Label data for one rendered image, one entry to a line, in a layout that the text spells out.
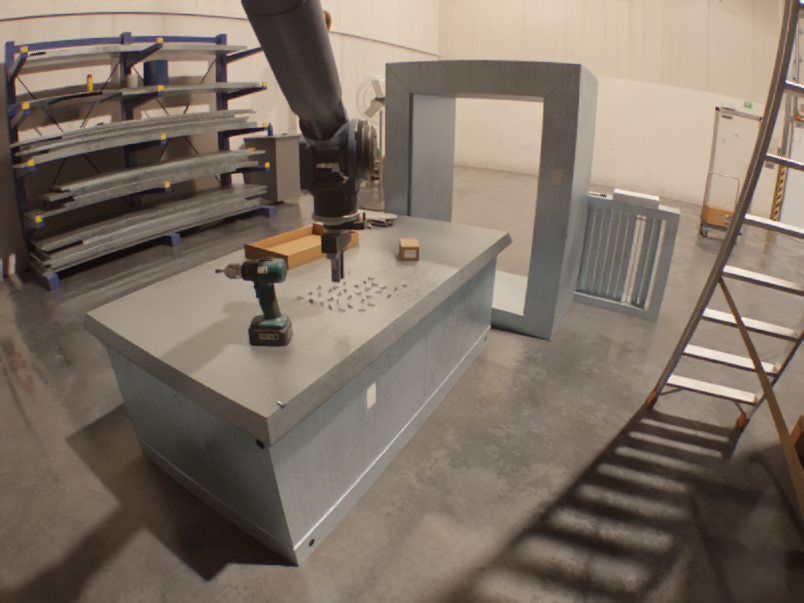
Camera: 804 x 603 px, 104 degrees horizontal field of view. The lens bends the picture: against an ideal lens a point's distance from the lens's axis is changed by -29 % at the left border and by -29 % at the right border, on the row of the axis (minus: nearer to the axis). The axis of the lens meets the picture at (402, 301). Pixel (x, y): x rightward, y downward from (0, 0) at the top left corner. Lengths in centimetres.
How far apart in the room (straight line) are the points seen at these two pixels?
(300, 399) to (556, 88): 196
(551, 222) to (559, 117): 57
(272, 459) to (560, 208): 191
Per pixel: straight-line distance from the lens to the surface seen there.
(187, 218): 506
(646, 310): 326
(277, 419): 97
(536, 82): 245
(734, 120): 1027
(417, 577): 143
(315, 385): 105
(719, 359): 201
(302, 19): 76
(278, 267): 112
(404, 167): 279
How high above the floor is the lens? 124
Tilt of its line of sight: 24 degrees down
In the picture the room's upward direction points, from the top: 1 degrees clockwise
